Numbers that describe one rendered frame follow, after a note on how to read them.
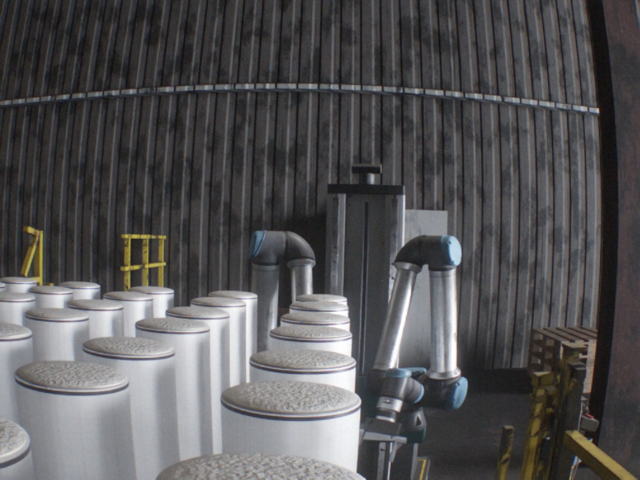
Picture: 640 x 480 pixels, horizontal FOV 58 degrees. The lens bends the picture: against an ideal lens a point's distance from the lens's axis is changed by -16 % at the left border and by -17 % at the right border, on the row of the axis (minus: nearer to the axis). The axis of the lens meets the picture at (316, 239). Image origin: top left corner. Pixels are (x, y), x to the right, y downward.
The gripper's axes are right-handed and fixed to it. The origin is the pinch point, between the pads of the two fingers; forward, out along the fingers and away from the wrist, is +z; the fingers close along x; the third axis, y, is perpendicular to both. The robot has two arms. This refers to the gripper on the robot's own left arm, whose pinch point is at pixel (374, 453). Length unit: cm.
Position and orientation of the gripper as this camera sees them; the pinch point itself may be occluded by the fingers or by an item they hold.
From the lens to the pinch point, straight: 245.0
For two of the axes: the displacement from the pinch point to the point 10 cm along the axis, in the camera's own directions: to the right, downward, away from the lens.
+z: -2.7, 9.0, -3.4
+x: 9.2, 1.4, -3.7
